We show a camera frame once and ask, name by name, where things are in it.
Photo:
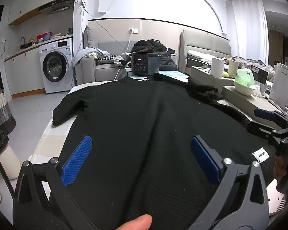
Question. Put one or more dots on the black electric cooker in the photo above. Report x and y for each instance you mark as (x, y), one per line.
(144, 63)

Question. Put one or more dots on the white cup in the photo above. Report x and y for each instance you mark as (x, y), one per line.
(233, 68)

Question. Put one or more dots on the white washing machine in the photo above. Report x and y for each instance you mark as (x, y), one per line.
(55, 69)

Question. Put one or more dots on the person's right hand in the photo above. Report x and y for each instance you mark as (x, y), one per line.
(280, 167)

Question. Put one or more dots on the black knit sweater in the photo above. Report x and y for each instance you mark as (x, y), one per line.
(144, 124)

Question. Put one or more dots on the range hood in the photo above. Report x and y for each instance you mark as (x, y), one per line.
(55, 6)

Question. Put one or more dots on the woven laundry basket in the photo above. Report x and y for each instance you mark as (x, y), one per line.
(1, 115)

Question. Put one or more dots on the light blue blanket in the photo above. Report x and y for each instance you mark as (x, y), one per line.
(86, 52)

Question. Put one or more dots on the sink faucet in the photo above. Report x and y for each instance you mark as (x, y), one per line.
(23, 40)

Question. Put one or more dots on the checked tablecloth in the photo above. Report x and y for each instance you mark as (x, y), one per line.
(50, 139)

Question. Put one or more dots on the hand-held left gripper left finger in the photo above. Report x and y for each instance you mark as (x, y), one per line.
(76, 158)

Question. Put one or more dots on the green lidded white container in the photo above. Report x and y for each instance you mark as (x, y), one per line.
(244, 76)

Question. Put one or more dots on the wall socket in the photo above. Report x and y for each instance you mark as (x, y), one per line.
(133, 30)

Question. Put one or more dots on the houndstooth cushion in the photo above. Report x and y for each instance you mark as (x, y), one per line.
(106, 58)

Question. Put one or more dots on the person's left hand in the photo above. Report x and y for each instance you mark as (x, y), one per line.
(134, 222)

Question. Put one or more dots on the kitchen counter with cabinets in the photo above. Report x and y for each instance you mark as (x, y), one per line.
(26, 69)

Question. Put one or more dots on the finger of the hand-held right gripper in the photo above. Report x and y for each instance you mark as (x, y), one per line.
(265, 115)
(259, 129)

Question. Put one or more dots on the grey sofa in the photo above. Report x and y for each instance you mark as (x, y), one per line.
(105, 73)

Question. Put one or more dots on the wall cabinet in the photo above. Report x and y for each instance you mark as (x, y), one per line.
(33, 2)

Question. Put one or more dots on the cream trash bin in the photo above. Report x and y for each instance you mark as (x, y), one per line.
(6, 160)

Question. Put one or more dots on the black box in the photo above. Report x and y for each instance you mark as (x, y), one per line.
(260, 74)

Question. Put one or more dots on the white upright appliance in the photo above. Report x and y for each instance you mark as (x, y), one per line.
(282, 86)

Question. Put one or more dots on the red basin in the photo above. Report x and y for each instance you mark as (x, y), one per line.
(43, 37)

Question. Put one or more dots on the beige upholstered bed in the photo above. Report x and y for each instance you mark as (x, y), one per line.
(199, 43)

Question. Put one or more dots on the grey side table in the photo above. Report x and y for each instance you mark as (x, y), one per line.
(242, 103)

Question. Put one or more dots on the pile of black clothes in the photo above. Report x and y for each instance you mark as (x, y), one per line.
(168, 60)

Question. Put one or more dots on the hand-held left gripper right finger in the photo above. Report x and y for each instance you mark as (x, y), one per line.
(204, 158)

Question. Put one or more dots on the white curtain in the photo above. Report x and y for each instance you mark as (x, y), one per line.
(249, 31)

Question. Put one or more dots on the light blue mat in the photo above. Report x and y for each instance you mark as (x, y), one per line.
(172, 74)

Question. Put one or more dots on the white paper roll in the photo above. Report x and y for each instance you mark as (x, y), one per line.
(217, 67)

